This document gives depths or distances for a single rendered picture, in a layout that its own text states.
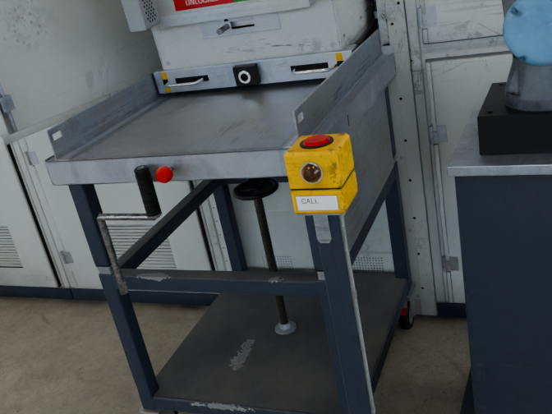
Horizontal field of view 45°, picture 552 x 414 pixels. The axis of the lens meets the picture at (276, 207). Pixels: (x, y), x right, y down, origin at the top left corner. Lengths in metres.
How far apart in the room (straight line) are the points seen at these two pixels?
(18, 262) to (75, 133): 1.33
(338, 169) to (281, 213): 1.16
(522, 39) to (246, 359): 1.10
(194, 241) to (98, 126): 0.78
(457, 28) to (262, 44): 0.49
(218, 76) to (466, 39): 0.63
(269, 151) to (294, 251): 0.95
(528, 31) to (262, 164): 0.51
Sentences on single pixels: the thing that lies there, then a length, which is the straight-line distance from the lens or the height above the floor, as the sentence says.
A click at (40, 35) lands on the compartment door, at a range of 1.79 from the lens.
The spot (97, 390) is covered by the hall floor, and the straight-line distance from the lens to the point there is 2.18.
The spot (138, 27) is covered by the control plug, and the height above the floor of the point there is 1.03.
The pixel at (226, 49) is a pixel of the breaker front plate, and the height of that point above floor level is 0.93.
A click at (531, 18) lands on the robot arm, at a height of 1.01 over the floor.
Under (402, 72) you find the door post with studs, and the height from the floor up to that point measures 0.77.
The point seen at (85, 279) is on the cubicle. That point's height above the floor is 0.10.
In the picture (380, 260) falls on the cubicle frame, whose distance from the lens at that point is 2.07.
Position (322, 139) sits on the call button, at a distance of 0.97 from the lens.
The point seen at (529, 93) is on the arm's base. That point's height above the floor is 0.85.
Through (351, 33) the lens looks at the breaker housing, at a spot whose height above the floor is 0.92.
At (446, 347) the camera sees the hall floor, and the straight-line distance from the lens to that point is 2.01.
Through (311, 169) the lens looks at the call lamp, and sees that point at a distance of 0.94.
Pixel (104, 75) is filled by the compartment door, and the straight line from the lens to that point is 1.90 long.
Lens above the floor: 1.21
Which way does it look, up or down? 23 degrees down
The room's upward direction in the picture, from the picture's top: 12 degrees counter-clockwise
